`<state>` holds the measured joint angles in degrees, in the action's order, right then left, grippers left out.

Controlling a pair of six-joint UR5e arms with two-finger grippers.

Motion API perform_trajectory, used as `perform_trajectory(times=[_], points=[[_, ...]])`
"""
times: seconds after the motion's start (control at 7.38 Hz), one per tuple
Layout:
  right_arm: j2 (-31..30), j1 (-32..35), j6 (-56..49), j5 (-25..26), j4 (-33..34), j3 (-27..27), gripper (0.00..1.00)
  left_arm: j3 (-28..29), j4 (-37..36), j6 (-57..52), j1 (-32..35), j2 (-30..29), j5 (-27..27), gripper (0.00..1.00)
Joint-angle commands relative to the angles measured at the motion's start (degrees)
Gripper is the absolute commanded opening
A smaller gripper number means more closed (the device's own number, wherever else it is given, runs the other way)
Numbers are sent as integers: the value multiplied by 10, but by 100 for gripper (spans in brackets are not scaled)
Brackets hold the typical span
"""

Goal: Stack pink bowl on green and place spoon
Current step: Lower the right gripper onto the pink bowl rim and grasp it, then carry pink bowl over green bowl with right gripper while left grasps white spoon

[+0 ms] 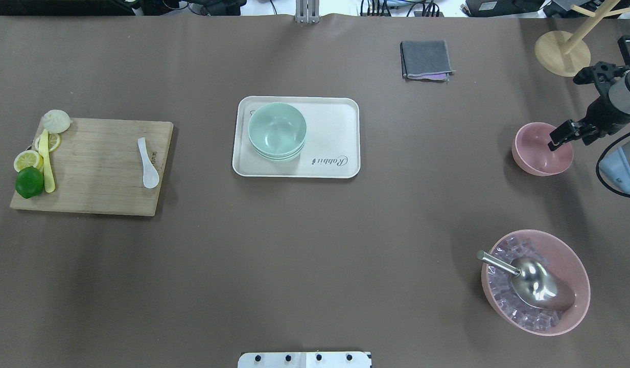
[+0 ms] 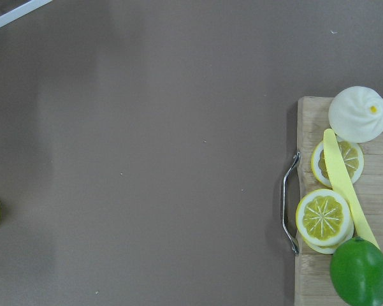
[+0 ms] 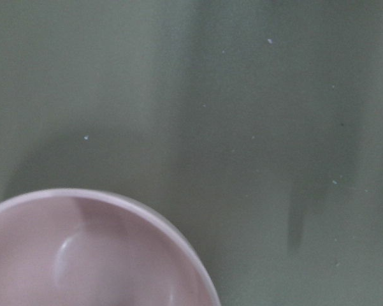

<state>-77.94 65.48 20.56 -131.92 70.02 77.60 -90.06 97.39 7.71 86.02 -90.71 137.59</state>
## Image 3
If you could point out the small pink bowl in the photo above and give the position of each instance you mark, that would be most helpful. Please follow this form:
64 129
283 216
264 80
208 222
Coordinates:
84 247

